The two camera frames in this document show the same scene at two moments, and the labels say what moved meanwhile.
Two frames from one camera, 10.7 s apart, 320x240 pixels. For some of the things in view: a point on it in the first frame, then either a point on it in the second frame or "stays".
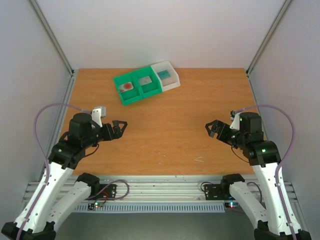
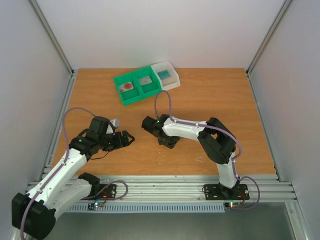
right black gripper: [219, 131] → [167, 141]
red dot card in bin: [127, 86] stays
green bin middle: [148, 82] stays
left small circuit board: [98, 204] stays
